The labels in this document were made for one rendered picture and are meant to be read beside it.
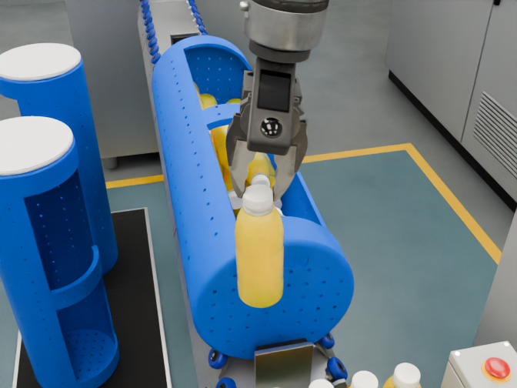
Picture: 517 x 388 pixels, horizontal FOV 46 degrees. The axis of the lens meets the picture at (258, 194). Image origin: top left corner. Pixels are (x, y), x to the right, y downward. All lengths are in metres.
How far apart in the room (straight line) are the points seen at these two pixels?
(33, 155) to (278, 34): 1.05
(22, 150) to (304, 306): 0.89
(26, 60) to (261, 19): 1.55
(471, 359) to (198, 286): 0.44
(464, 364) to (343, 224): 2.01
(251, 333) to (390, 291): 1.62
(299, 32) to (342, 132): 3.02
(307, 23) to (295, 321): 0.58
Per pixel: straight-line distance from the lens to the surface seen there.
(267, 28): 0.66
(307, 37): 0.67
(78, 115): 2.12
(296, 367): 1.08
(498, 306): 1.81
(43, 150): 1.62
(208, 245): 1.01
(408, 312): 2.59
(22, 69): 2.09
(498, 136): 3.21
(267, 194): 0.78
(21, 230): 1.67
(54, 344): 1.97
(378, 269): 2.74
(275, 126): 0.65
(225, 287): 0.99
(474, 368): 1.00
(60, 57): 2.14
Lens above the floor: 1.85
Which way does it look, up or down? 36 degrees down
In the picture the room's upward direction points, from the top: straight up
